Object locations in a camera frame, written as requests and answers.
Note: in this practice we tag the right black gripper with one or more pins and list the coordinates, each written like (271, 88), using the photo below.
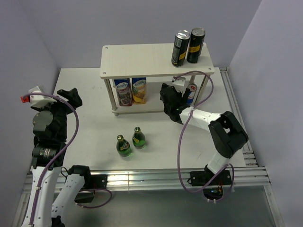
(182, 100)

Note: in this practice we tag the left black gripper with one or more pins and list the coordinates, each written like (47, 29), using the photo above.
(73, 98)

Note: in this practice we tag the blue silver can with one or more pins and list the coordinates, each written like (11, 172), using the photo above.
(192, 91)

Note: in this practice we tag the green glass bottle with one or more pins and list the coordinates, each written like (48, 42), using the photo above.
(138, 138)
(123, 146)

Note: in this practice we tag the black can yellow label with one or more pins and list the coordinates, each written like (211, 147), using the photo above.
(195, 44)

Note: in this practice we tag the black can silver top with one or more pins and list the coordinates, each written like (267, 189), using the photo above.
(181, 42)

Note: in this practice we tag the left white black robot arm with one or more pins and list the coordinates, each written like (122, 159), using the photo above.
(50, 145)

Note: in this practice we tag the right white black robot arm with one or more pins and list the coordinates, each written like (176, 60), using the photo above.
(226, 132)

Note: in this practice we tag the white two-tier wooden shelf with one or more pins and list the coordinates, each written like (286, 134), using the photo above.
(152, 61)

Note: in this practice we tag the yellow pineapple juice carton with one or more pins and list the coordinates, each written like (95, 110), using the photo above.
(139, 90)

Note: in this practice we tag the red berry juice carton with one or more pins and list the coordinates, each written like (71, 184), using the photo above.
(124, 92)

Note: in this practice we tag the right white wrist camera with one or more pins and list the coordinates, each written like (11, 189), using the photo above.
(179, 84)

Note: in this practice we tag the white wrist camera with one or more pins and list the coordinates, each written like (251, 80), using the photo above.
(37, 101)
(179, 84)

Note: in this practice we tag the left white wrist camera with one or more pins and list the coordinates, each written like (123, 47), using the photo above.
(37, 101)

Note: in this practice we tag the aluminium right side rail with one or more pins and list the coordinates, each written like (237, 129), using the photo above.
(249, 156)

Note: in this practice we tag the aluminium rail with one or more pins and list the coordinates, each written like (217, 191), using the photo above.
(168, 179)
(249, 156)

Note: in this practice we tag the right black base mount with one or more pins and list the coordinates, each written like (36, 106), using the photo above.
(214, 191)

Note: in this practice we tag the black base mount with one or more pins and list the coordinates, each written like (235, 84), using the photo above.
(214, 191)
(95, 182)

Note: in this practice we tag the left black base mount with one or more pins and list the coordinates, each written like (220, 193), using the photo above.
(95, 182)

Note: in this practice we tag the aluminium front rail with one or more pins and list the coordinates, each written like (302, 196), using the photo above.
(168, 179)

